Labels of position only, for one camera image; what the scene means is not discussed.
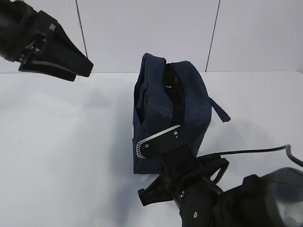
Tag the navy blue fabric lunch bag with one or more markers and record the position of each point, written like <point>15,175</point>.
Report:
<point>165,95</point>

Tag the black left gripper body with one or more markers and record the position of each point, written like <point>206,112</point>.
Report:
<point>25,34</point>

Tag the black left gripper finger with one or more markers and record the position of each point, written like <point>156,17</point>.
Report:
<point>57,68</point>
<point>58,45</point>

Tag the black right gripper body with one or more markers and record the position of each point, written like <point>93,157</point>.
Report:
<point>185,178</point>

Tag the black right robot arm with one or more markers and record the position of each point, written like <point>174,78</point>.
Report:
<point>272,200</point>

